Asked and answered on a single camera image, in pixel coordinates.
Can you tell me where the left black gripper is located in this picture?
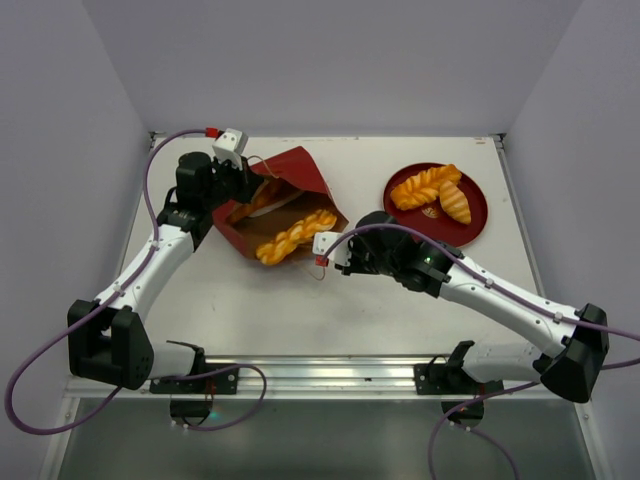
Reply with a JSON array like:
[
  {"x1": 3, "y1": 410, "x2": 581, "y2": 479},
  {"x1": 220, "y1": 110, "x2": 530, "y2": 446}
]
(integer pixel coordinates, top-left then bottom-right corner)
[{"x1": 202, "y1": 154, "x2": 263, "y2": 210}]

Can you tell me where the red brown paper bag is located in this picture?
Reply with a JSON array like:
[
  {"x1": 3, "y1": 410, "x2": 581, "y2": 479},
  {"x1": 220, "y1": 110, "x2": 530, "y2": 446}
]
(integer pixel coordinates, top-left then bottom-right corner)
[{"x1": 213, "y1": 147, "x2": 348, "y2": 267}]

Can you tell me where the striped orange fake croissant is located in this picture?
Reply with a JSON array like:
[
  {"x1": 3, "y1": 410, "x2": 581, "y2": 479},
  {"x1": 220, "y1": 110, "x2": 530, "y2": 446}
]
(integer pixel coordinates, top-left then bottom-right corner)
[{"x1": 439, "y1": 180, "x2": 472, "y2": 225}]

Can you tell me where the twisted orange fake bread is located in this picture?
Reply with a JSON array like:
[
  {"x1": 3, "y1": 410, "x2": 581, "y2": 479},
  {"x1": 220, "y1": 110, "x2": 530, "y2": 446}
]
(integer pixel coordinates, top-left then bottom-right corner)
[{"x1": 390, "y1": 164, "x2": 462, "y2": 211}]

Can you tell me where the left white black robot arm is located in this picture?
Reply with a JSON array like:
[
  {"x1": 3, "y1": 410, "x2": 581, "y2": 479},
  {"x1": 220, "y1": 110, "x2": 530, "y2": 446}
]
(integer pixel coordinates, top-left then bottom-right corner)
[{"x1": 67, "y1": 152, "x2": 264, "y2": 393}]

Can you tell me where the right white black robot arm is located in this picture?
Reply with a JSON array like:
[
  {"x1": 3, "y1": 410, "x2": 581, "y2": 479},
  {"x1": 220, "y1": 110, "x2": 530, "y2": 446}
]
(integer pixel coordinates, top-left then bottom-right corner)
[{"x1": 314, "y1": 211, "x2": 609, "y2": 403}]

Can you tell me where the fake baguette bread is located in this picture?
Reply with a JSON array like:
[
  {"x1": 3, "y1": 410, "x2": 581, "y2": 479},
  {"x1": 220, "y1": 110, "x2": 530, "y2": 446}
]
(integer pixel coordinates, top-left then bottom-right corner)
[{"x1": 226, "y1": 179, "x2": 285, "y2": 224}]

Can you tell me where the long braided fake bread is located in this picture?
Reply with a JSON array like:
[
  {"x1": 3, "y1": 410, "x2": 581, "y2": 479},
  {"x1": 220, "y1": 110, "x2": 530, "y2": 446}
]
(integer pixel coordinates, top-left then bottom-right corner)
[{"x1": 255, "y1": 209, "x2": 338, "y2": 266}]

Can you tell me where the red round plate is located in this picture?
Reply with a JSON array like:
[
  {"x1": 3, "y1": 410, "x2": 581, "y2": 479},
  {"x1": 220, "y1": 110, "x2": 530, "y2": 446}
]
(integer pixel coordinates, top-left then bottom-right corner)
[{"x1": 383, "y1": 163, "x2": 488, "y2": 247}]

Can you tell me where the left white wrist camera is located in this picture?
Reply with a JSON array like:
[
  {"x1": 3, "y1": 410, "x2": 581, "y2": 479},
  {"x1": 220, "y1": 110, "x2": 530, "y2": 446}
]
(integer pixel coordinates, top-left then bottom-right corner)
[{"x1": 212, "y1": 129, "x2": 248, "y2": 170}]

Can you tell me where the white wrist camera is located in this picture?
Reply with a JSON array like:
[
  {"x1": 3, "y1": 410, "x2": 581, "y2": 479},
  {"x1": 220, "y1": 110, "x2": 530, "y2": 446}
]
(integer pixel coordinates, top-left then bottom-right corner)
[
  {"x1": 212, "y1": 129, "x2": 248, "y2": 170},
  {"x1": 312, "y1": 232, "x2": 351, "y2": 268}
]

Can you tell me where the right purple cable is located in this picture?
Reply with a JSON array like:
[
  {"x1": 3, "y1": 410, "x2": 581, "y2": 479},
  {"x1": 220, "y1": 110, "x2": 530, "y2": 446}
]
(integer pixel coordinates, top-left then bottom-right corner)
[{"x1": 319, "y1": 222, "x2": 640, "y2": 480}]

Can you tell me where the purple cable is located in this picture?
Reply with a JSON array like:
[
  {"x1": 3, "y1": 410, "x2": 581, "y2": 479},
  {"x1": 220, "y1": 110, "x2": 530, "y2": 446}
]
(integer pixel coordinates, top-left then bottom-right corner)
[
  {"x1": 3, "y1": 126, "x2": 268, "y2": 434},
  {"x1": 319, "y1": 222, "x2": 640, "y2": 480}
]

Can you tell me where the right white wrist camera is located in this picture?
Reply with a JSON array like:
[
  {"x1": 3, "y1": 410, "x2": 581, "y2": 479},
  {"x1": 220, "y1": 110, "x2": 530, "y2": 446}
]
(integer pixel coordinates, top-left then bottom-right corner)
[{"x1": 312, "y1": 232, "x2": 351, "y2": 268}]

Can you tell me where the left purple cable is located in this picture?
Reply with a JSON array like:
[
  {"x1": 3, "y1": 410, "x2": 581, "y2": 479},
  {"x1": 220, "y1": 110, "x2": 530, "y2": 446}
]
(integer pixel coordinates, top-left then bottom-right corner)
[{"x1": 3, "y1": 126, "x2": 268, "y2": 434}]

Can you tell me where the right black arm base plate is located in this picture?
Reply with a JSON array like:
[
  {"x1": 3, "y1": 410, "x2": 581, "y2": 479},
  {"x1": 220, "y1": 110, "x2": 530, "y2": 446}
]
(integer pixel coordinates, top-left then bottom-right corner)
[{"x1": 413, "y1": 353, "x2": 504, "y2": 396}]

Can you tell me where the aluminium mounting rail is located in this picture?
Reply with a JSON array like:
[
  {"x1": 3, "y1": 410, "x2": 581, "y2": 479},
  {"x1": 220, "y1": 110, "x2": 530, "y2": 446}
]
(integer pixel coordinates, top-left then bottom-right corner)
[{"x1": 63, "y1": 354, "x2": 591, "y2": 401}]

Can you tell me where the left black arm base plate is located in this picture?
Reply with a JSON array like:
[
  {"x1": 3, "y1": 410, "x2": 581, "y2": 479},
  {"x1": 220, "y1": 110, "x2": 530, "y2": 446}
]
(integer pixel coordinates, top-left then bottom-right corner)
[{"x1": 149, "y1": 361, "x2": 240, "y2": 396}]

